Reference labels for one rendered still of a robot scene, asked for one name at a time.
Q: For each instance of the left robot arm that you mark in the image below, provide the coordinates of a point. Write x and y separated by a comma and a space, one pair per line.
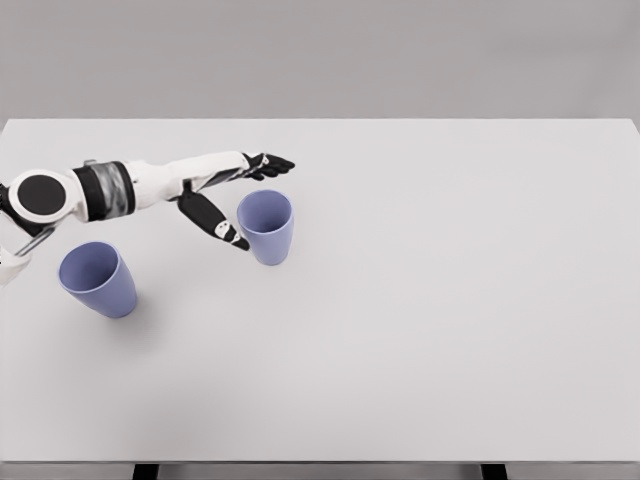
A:
105, 190

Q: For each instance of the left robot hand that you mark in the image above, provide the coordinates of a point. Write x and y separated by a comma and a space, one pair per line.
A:
210, 170

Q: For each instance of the blue plastic cup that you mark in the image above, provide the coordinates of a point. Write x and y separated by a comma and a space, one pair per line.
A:
267, 230
100, 280

